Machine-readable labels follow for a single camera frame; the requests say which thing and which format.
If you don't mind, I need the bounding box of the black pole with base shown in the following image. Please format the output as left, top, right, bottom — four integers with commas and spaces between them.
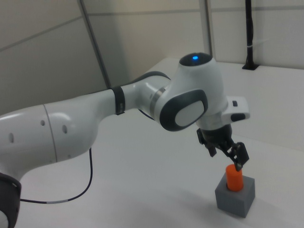
241, 0, 260, 71

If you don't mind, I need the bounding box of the grey block with round hole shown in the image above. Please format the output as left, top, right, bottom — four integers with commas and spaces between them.
214, 175, 256, 218

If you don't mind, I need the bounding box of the orange cylinder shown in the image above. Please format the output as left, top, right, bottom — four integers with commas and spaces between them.
225, 164, 244, 192

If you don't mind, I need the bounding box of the white zip tie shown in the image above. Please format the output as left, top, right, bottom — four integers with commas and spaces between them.
246, 38, 270, 48

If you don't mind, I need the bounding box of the grey partition frame post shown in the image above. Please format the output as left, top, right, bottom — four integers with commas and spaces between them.
77, 0, 113, 90
203, 0, 215, 61

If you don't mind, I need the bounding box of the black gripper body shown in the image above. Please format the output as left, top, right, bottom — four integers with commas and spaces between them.
201, 124, 233, 147

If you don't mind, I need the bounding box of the black cable strap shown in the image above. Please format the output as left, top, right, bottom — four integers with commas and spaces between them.
111, 86, 126, 116

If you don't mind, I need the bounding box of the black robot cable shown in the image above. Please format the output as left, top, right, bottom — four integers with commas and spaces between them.
19, 108, 155, 205

